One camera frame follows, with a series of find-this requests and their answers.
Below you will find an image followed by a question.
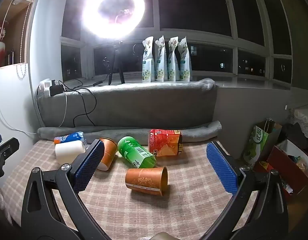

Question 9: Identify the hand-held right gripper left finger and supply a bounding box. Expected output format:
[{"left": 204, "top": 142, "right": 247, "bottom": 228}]
[{"left": 21, "top": 139, "right": 112, "bottom": 240}]

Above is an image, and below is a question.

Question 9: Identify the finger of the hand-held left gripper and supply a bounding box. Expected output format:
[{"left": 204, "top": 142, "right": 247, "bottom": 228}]
[{"left": 0, "top": 133, "right": 20, "bottom": 181}]

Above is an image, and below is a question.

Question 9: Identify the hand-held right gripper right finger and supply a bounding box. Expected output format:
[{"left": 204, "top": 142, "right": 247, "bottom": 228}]
[{"left": 194, "top": 141, "right": 289, "bottom": 240}]

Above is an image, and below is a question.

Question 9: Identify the orange paper cup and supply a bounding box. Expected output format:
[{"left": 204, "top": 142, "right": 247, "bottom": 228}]
[
  {"left": 97, "top": 137, "right": 118, "bottom": 171},
  {"left": 125, "top": 166, "right": 168, "bottom": 197}
]

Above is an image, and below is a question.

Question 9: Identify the white paper roll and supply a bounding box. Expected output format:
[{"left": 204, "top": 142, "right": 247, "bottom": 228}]
[{"left": 55, "top": 141, "right": 86, "bottom": 164}]

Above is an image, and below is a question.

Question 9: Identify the blue snack packet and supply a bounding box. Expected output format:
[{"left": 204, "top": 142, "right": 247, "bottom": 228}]
[{"left": 54, "top": 131, "right": 87, "bottom": 145}]

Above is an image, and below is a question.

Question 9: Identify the green paper shopping bag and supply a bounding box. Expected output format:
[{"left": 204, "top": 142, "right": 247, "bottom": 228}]
[{"left": 241, "top": 119, "right": 282, "bottom": 167}]

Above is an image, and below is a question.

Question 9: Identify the green drink can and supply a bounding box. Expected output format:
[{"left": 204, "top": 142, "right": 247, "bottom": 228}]
[{"left": 117, "top": 136, "right": 157, "bottom": 169}]

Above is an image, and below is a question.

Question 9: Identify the red snack box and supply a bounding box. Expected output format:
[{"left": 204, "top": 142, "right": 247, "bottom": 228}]
[{"left": 149, "top": 129, "right": 183, "bottom": 157}]

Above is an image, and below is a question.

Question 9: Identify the red cardboard box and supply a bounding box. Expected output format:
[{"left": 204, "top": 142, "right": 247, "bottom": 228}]
[{"left": 253, "top": 139, "right": 308, "bottom": 196}]

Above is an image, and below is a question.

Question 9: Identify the white power strip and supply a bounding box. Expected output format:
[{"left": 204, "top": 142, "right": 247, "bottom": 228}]
[{"left": 39, "top": 78, "right": 66, "bottom": 98}]

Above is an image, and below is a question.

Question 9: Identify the black charger plug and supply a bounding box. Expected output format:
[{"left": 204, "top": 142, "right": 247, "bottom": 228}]
[{"left": 49, "top": 83, "right": 63, "bottom": 96}]

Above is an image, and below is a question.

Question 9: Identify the checkered mat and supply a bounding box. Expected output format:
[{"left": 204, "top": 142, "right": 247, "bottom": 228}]
[{"left": 1, "top": 139, "right": 260, "bottom": 240}]

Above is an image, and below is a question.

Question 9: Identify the grey blanket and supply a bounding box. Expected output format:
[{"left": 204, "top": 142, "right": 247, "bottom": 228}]
[{"left": 36, "top": 78, "right": 223, "bottom": 142}]

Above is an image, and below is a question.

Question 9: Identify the lace cloth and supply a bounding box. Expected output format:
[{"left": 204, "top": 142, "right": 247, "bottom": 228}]
[{"left": 290, "top": 107, "right": 308, "bottom": 141}]

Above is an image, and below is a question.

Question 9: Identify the wooden shelf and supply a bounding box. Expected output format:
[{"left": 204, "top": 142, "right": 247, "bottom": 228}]
[{"left": 0, "top": 0, "right": 43, "bottom": 70}]

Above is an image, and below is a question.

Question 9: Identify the black tripod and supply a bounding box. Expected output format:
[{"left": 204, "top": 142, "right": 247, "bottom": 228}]
[{"left": 107, "top": 39, "right": 126, "bottom": 85}]

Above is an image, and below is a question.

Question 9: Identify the white green standing pouch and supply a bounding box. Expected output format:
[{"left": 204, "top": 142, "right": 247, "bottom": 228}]
[
  {"left": 142, "top": 37, "right": 156, "bottom": 83},
  {"left": 178, "top": 37, "right": 193, "bottom": 82},
  {"left": 167, "top": 37, "right": 180, "bottom": 82},
  {"left": 154, "top": 35, "right": 168, "bottom": 82}
]

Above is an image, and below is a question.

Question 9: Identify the white cable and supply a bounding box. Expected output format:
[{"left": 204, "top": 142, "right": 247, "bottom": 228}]
[{"left": 59, "top": 92, "right": 68, "bottom": 128}]

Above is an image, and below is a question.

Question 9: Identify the black cable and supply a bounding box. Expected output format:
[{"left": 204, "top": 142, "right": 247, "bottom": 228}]
[{"left": 58, "top": 78, "right": 105, "bottom": 127}]

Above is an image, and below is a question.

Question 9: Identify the white bead cord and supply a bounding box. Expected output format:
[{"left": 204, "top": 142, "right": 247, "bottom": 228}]
[{"left": 0, "top": 0, "right": 34, "bottom": 80}]

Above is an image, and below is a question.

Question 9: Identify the ring light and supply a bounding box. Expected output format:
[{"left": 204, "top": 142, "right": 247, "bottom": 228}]
[{"left": 81, "top": 0, "right": 147, "bottom": 40}]

